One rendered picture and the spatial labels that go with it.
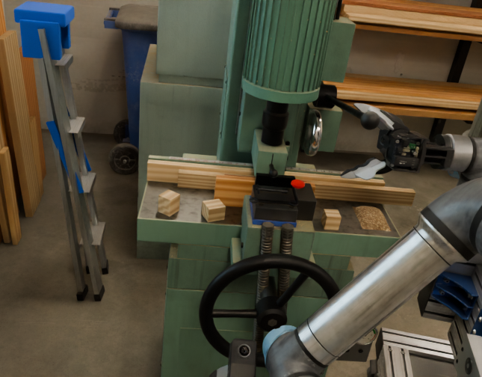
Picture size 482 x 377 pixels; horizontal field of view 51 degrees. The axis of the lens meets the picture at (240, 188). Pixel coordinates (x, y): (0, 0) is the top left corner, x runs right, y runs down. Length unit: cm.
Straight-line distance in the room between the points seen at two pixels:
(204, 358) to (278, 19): 85
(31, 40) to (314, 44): 104
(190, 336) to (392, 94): 245
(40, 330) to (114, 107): 195
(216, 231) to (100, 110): 268
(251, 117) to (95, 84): 248
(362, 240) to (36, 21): 123
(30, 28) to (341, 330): 140
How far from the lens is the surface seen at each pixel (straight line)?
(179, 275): 120
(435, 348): 202
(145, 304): 225
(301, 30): 106
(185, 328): 131
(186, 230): 113
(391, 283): 78
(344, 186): 129
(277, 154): 117
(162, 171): 126
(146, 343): 209
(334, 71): 136
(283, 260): 95
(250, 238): 103
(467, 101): 366
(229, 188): 116
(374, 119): 96
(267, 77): 108
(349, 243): 119
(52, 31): 181
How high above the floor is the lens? 150
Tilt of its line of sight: 28 degrees down
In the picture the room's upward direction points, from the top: 8 degrees clockwise
